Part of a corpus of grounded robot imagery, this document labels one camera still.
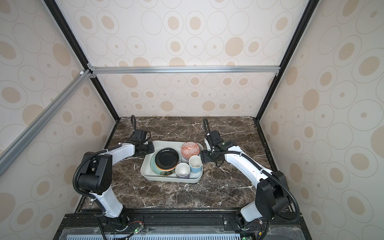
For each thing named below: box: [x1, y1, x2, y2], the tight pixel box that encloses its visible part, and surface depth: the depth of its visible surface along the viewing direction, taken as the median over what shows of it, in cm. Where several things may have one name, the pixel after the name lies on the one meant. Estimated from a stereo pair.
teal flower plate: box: [150, 151, 176, 176], surface depth 91 cm
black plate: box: [155, 147, 180, 169], surface depth 95 cm
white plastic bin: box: [140, 140, 183, 183], surface depth 91 cm
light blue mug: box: [188, 155, 203, 174], surface depth 87 cm
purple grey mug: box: [175, 162, 191, 179], surface depth 87 cm
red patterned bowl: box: [181, 141, 200, 159], surface depth 97 cm
